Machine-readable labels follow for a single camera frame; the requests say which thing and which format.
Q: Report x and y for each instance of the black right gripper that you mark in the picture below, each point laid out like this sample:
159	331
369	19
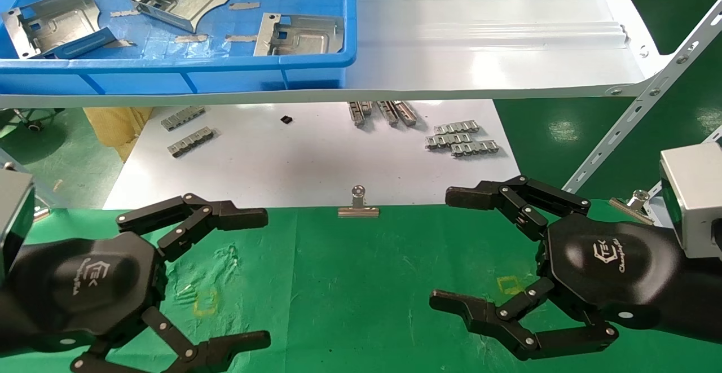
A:
609	266

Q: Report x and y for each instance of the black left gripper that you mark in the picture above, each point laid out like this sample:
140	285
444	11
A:
84	282

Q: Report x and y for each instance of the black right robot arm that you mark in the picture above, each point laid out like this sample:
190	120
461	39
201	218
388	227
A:
699	299

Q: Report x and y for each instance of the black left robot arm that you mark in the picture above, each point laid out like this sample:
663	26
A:
17	328

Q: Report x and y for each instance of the white board sheet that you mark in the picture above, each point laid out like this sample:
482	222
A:
282	164

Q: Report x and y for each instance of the green table cloth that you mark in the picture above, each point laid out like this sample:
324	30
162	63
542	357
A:
350	288

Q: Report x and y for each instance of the yellow padded bag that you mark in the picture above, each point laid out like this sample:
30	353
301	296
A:
113	127

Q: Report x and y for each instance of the white metal shelf panel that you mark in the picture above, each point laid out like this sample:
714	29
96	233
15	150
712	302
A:
479	51

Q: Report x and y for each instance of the blue plastic bin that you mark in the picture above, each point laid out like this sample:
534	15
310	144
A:
169	74

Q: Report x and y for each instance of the black caster wheel base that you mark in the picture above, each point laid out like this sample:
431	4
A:
34	126

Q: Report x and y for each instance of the beige tape strip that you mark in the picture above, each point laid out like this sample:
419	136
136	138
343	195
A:
244	5
124	13
190	38
241	38

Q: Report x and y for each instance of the small grey metal rail part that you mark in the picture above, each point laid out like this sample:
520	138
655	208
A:
190	142
388	112
359	112
457	127
181	118
475	148
406	112
448	140

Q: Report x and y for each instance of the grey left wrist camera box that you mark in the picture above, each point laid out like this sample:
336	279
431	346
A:
14	215

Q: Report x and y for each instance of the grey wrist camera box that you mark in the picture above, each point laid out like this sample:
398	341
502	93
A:
14	215
696	192

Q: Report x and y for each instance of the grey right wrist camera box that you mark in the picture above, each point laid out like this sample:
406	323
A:
696	192

